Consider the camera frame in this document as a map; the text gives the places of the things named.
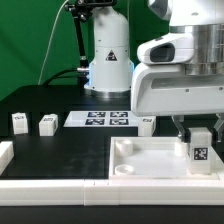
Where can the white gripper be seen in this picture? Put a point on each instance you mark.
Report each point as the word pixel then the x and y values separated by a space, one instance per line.
pixel 164 90

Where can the white square tabletop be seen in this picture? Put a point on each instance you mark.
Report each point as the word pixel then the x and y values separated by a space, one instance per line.
pixel 155 158

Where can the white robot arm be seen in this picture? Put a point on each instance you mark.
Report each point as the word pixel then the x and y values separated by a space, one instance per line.
pixel 111 71

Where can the white AprilTag base sheet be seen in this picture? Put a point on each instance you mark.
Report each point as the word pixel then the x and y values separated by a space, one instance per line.
pixel 101 119

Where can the white U-shaped fence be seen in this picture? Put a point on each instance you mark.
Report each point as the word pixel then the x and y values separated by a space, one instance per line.
pixel 111 192

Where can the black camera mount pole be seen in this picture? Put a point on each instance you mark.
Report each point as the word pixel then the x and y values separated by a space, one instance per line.
pixel 81 11

